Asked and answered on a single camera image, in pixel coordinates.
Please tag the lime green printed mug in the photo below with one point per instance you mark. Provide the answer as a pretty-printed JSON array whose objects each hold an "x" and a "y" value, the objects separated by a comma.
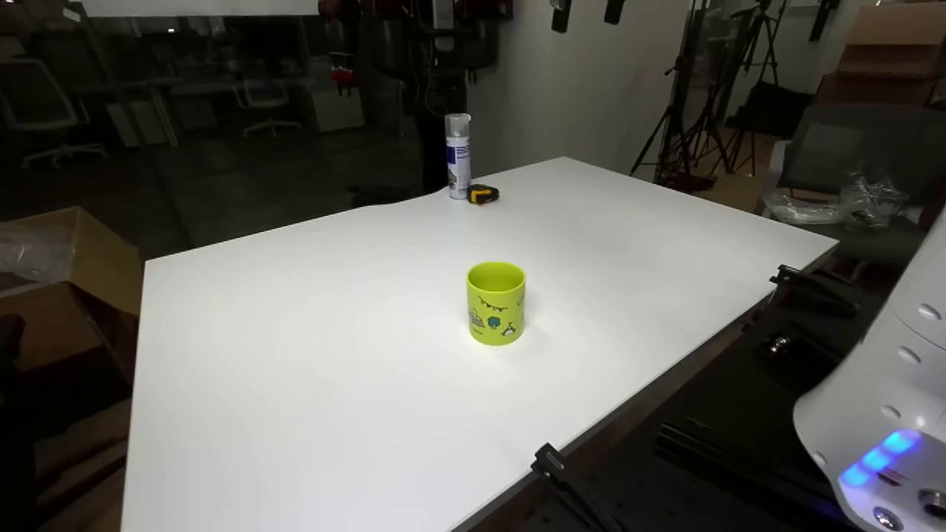
[{"x": 496, "y": 318}]

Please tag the yellow black tape measure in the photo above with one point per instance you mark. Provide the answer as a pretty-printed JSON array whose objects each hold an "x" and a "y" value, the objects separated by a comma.
[{"x": 484, "y": 194}]

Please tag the small black table clamp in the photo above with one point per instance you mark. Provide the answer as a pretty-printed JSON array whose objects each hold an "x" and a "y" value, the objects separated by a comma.
[{"x": 552, "y": 465}]

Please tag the white office chair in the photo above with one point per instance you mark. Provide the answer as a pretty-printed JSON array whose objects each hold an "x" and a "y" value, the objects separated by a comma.
[
  {"x": 268, "y": 104},
  {"x": 41, "y": 108}
]

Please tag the black tripod stand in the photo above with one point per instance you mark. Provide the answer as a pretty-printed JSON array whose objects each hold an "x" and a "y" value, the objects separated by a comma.
[{"x": 685, "y": 108}]

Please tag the black round knob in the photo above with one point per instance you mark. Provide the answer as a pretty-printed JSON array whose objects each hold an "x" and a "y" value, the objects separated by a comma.
[{"x": 786, "y": 346}]

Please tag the long black table clamp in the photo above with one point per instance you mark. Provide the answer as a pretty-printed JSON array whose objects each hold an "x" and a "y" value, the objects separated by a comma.
[{"x": 815, "y": 290}]

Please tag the clear plastic bag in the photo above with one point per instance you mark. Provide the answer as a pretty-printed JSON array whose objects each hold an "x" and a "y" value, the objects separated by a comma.
[{"x": 839, "y": 205}]

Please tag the grey padded chair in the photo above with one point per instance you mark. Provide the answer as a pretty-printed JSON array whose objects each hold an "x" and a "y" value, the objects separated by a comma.
[{"x": 839, "y": 150}]

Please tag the brown cardboard box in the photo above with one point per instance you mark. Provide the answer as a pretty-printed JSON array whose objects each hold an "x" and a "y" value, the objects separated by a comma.
[{"x": 69, "y": 284}]

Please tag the stacked cardboard boxes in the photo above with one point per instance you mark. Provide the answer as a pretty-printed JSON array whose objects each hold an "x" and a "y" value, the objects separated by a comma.
[{"x": 888, "y": 60}]

